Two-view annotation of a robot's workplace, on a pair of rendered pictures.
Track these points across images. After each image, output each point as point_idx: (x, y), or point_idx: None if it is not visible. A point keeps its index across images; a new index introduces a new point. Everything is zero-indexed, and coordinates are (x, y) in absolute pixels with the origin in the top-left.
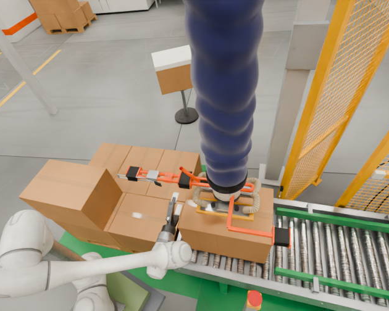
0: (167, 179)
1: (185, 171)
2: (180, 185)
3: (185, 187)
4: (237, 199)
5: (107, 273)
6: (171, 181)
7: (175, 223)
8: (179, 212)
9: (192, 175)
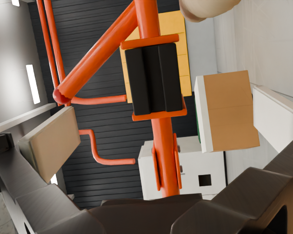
0: (154, 172)
1: (72, 73)
2: (163, 101)
3: (161, 70)
4: None
5: None
6: (159, 148)
7: (188, 209)
8: (283, 113)
9: (103, 35)
